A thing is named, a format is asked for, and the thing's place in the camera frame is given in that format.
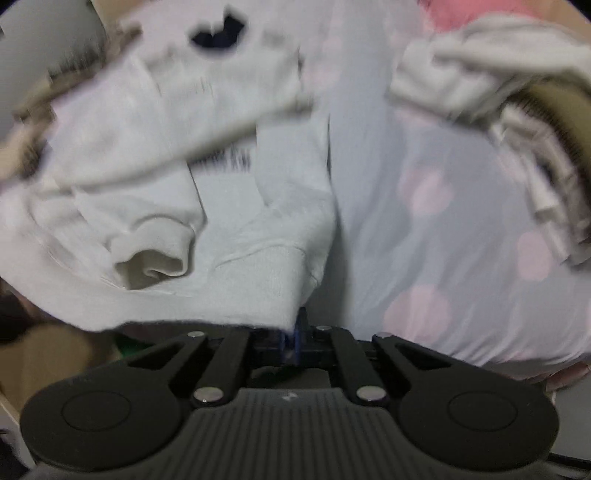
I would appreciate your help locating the pink garment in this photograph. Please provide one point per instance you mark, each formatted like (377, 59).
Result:
(461, 11)

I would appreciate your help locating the olive garment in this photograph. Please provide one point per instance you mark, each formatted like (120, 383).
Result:
(554, 106)

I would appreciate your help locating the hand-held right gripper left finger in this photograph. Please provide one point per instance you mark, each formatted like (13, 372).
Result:
(281, 348)

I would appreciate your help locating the white printed sweatshirt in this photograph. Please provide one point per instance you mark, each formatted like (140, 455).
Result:
(138, 161)

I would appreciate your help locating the grey hoodie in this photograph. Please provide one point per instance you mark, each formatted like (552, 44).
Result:
(485, 60)

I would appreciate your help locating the polka dot bed sheet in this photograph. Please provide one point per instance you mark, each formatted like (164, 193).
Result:
(392, 207)

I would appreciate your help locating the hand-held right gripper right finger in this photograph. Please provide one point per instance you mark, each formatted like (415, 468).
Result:
(299, 344)

